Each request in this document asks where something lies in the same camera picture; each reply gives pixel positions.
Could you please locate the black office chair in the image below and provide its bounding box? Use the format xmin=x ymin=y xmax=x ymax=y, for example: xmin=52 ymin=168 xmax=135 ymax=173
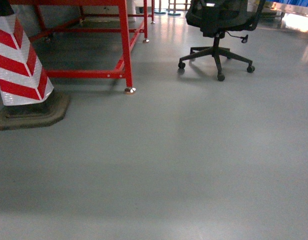
xmin=178 ymin=0 xmax=265 ymax=82

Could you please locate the red metal table frame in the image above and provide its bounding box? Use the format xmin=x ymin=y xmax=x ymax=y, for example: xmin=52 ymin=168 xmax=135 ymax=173
xmin=9 ymin=0 xmax=153 ymax=95

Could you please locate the red white traffic cone left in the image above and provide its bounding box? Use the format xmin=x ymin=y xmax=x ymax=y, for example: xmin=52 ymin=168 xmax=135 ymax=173
xmin=0 ymin=0 xmax=70 ymax=131

